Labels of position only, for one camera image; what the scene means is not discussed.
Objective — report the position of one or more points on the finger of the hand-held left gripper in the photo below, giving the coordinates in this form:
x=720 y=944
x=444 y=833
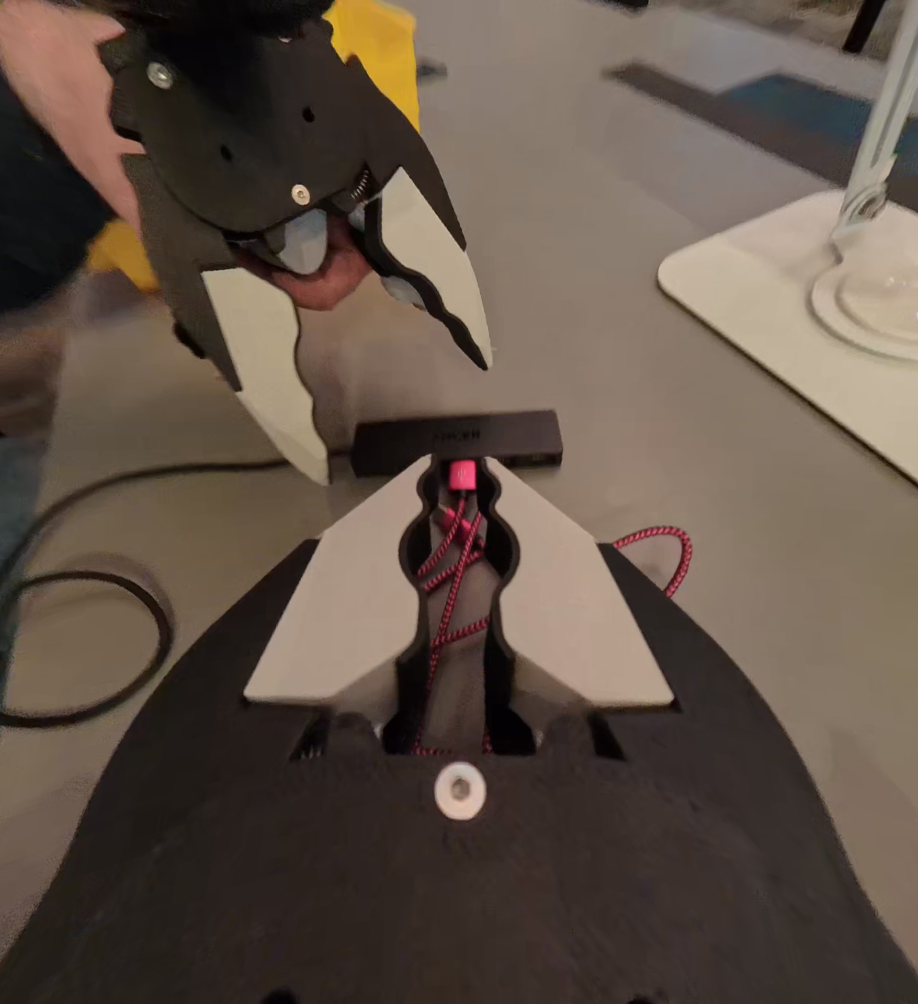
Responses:
x=435 y=251
x=262 y=361

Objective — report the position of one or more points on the white stand with wooden board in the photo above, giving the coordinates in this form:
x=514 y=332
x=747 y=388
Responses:
x=741 y=314

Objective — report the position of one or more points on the person's left hand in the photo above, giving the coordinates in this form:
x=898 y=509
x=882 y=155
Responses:
x=58 y=78

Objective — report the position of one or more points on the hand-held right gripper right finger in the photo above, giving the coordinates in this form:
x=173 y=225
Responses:
x=576 y=627

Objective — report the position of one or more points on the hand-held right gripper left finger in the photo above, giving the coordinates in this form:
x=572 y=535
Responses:
x=333 y=627

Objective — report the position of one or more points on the person's left forearm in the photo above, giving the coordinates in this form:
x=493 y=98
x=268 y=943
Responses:
x=4 y=196

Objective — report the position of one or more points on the yellow plastic bin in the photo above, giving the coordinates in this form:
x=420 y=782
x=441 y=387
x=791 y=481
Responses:
x=380 y=47

